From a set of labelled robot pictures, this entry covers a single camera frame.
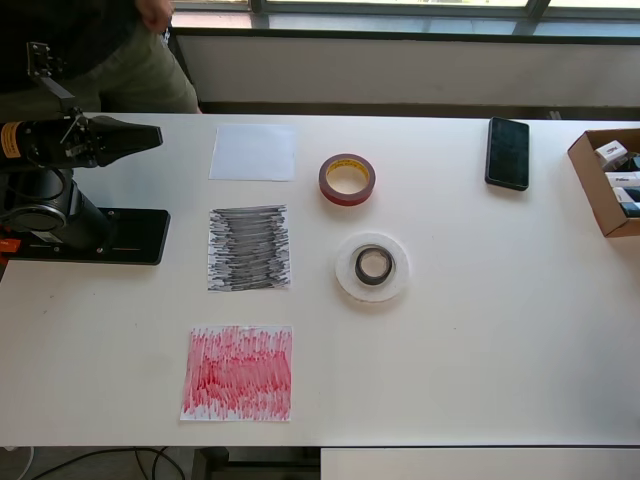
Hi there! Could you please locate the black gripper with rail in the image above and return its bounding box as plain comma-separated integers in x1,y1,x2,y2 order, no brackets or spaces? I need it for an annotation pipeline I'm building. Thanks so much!
64,115,164,167

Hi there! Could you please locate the red tape roll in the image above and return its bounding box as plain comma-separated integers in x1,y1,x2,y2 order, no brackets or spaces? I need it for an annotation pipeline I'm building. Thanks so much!
318,152,377,206

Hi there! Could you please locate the small black tape roll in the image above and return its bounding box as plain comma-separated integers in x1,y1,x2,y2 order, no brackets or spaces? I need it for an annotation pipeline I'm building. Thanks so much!
354,243,395,289

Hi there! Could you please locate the wide white tape roll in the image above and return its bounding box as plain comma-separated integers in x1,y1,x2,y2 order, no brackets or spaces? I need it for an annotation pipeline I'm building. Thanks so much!
334,231,412,304

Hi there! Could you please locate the person's left hand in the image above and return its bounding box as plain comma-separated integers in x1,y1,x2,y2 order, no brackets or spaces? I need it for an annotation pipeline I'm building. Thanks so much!
137,0,174,29

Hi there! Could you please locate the person in dark shirt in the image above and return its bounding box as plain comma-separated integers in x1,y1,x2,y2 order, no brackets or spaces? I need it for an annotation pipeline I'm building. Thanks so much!
0,0,202,115

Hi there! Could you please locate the plain white paper sheet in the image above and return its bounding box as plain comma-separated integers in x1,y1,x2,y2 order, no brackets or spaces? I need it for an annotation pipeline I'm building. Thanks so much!
208,123,297,182

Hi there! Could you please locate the orange clamp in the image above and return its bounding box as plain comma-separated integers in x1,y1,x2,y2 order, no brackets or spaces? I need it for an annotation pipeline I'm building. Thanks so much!
0,224,21,255

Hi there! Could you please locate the black scribbled paper sheet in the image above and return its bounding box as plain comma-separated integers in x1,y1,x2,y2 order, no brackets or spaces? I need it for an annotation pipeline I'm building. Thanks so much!
207,203,292,294

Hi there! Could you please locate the red scribbled paper sheet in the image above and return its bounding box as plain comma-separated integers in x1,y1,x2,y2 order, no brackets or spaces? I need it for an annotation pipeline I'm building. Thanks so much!
179,324,294,423

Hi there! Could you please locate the open brown cardboard box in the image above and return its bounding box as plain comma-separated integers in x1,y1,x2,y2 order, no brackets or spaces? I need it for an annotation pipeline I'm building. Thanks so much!
567,128,640,239

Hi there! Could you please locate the black and white small box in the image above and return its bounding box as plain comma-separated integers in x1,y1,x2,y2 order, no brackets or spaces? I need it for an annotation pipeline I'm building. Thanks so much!
612,187,640,219

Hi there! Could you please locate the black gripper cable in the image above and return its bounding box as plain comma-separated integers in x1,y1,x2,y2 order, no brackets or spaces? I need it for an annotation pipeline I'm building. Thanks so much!
47,167,70,202

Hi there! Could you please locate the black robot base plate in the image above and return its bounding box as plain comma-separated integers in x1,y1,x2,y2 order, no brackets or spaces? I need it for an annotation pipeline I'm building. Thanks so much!
9,207,171,266

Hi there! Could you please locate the black floor cable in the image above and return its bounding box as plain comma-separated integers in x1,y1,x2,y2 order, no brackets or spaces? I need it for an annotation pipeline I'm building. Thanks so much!
29,446,196,480

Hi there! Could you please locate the white floor cable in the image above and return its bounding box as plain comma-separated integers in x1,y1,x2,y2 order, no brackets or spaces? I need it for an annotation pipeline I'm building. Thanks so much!
0,443,37,480

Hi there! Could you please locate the dark window frame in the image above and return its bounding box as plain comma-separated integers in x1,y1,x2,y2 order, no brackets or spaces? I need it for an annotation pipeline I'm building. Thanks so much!
169,0,640,49

